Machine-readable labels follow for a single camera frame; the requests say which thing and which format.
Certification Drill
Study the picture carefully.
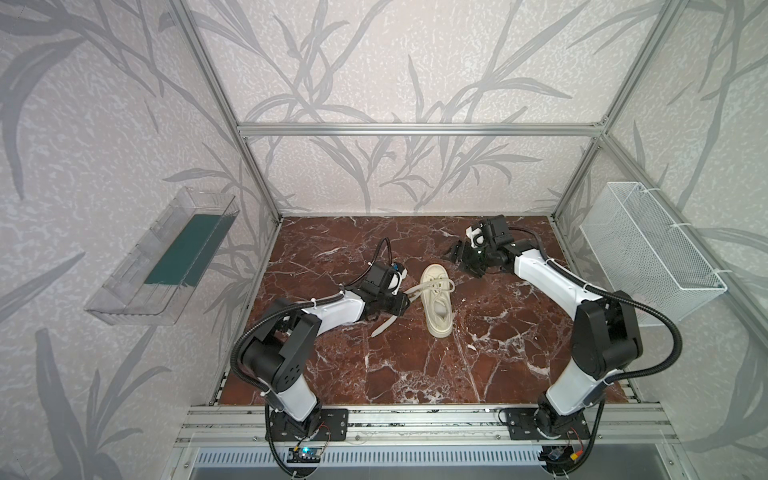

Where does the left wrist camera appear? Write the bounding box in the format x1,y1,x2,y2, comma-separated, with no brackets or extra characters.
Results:
388,262,407,294

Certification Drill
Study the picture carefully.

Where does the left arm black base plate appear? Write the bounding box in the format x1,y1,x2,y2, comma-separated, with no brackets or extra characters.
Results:
267,408,350,442

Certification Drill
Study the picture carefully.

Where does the white wire mesh basket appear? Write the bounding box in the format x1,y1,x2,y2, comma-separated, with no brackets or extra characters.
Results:
580,182,727,323

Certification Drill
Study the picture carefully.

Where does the right wiring connector bundle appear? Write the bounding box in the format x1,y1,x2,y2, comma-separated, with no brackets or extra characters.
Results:
539,445,584,464

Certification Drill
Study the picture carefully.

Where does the aluminium frame cage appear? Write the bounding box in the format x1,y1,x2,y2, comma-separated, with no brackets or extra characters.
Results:
167,0,768,361

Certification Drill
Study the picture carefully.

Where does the clear plastic wall bin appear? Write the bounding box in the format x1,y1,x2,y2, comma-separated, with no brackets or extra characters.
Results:
84,187,240,326

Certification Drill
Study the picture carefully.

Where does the cream white sneaker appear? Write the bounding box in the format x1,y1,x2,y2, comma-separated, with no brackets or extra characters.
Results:
419,264,455,338

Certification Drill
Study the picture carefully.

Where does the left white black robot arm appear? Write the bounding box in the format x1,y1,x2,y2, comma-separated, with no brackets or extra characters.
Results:
230,262,410,437

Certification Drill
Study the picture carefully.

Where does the green lit circuit board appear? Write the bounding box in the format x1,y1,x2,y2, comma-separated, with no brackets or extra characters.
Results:
286,446,325,464

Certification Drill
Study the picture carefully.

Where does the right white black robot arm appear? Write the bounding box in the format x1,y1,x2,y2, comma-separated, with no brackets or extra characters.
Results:
447,215,683,438

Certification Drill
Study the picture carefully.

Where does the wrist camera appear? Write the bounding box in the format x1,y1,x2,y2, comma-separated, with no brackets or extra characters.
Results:
388,262,407,294
466,222,487,249

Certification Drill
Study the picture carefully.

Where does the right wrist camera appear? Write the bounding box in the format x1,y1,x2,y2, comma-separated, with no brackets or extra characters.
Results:
466,222,487,249

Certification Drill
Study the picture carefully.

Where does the white shoelace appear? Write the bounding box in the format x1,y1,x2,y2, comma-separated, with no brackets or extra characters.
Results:
406,278,455,338

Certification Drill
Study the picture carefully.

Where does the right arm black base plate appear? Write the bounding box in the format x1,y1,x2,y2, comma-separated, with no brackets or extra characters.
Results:
498,407,591,440

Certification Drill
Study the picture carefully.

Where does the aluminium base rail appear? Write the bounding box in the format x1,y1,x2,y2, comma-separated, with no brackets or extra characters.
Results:
162,403,698,479

